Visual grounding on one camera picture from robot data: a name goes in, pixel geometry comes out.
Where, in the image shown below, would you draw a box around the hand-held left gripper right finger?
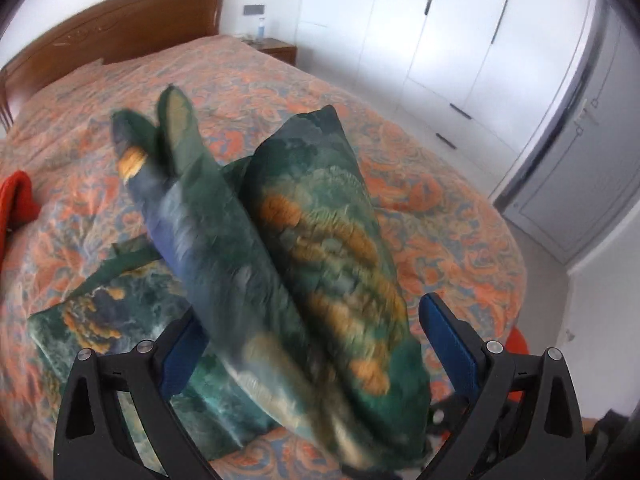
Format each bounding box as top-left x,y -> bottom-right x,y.
419,292 -> 586,480

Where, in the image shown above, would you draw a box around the white wardrobe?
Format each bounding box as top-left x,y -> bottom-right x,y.
295,0 -> 596,173

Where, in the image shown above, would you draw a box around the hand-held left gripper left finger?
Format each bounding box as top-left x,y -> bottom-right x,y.
52,317 -> 221,480

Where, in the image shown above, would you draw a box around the grey room door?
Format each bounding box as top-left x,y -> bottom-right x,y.
501,0 -> 640,266

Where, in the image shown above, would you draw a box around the orange fleece pants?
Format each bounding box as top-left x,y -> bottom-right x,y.
505,327 -> 532,405

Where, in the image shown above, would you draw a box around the wooden nightstand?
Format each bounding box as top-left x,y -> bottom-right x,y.
240,35 -> 299,67

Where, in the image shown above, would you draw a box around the wooden headboard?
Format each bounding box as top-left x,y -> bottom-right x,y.
0,0 -> 224,128

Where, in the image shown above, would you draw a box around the orange knit sweater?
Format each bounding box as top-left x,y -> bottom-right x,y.
0,170 -> 42,261

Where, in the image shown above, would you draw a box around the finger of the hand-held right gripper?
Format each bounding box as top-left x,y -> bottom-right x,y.
427,395 -> 474,443

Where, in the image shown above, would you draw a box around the green patterned jacket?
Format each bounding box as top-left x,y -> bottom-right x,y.
27,85 -> 433,471

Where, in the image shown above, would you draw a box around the bed with floral quilt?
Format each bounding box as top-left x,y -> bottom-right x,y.
0,35 -> 528,480

